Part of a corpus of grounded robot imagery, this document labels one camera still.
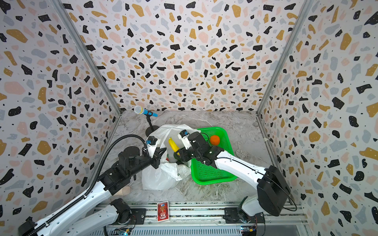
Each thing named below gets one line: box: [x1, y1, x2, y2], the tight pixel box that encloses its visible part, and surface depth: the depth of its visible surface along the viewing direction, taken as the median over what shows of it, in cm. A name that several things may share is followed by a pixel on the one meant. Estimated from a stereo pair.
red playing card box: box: [156, 200, 170, 223], surface depth 76 cm
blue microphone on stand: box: [133, 105, 160, 137], surface depth 95 cm
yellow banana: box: [168, 136, 181, 156], surface depth 81 cm
